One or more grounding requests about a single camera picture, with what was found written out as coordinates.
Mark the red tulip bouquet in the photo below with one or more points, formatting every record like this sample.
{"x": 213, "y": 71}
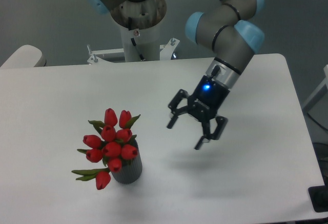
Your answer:
{"x": 113, "y": 147}

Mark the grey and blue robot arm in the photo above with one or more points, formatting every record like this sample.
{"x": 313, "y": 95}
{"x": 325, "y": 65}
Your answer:
{"x": 226, "y": 31}

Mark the white metal base frame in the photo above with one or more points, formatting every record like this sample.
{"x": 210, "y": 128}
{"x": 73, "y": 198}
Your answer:
{"x": 167, "y": 52}

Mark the white frame at right edge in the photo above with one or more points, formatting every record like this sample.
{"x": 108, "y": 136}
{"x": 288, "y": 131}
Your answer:
{"x": 319, "y": 92}

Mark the dark grey ribbed vase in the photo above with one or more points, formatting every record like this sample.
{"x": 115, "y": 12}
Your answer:
{"x": 131, "y": 171}

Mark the black device at table edge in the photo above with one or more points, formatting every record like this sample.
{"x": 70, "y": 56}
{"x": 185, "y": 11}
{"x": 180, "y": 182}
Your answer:
{"x": 318, "y": 196}

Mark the beige chair seat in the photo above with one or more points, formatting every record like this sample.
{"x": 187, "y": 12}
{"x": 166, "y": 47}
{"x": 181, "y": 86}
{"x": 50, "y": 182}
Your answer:
{"x": 27, "y": 56}

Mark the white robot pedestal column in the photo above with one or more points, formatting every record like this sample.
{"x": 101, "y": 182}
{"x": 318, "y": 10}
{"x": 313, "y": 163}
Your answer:
{"x": 140, "y": 44}

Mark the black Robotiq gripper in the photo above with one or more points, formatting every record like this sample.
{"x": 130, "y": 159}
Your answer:
{"x": 203, "y": 105}

